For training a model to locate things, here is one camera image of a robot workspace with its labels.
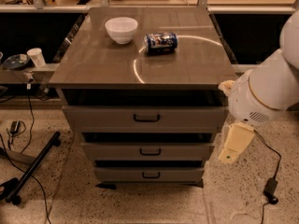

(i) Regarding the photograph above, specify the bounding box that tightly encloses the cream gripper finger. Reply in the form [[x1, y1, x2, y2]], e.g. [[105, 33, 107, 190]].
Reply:
[[218, 80, 235, 96]]

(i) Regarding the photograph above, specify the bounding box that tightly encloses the grey top drawer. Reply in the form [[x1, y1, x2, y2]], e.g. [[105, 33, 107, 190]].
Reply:
[[63, 105, 227, 133]]

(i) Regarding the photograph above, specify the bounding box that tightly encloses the grey drawer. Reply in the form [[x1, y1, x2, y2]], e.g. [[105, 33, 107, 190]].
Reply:
[[63, 105, 227, 133], [82, 143, 214, 161], [94, 168, 204, 183]]

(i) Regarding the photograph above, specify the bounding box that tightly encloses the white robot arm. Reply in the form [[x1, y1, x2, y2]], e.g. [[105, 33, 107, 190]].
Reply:
[[218, 11, 299, 163]]

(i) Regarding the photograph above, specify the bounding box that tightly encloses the grey drawer cabinet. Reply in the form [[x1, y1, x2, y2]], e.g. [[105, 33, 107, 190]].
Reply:
[[49, 6, 242, 190]]

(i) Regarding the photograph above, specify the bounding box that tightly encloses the grey bottom drawer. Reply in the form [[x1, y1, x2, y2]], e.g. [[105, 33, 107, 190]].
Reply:
[[94, 168, 204, 183]]

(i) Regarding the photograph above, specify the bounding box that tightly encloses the grey middle drawer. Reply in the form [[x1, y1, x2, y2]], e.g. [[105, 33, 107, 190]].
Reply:
[[82, 143, 214, 161]]

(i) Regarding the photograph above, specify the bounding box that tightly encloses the black power adapter right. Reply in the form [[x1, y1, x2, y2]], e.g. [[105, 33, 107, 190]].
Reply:
[[263, 178, 278, 204]]

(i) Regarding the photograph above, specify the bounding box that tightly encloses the black power adapter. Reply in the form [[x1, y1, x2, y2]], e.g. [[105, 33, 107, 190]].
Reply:
[[263, 178, 278, 204], [9, 120, 20, 134]]

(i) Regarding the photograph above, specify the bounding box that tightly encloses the blue soda can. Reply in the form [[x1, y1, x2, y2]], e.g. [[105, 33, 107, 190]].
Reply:
[[143, 32, 178, 55]]

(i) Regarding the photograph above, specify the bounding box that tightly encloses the white ceramic bowl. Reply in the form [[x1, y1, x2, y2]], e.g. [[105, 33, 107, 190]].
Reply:
[[105, 17, 138, 44]]

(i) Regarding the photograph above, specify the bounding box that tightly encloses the white paper cup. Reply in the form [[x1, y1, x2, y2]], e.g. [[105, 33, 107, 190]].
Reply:
[[27, 48, 46, 68]]

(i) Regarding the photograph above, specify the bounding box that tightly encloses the dark blue bowl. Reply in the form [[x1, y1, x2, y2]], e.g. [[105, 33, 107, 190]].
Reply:
[[3, 54, 30, 70]]

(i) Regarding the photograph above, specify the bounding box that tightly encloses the black power adapter left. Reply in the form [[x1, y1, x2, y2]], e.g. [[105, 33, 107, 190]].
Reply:
[[9, 120, 20, 134]]

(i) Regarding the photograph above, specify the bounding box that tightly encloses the black floor cable left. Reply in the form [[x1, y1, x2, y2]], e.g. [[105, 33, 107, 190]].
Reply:
[[0, 82, 52, 224]]

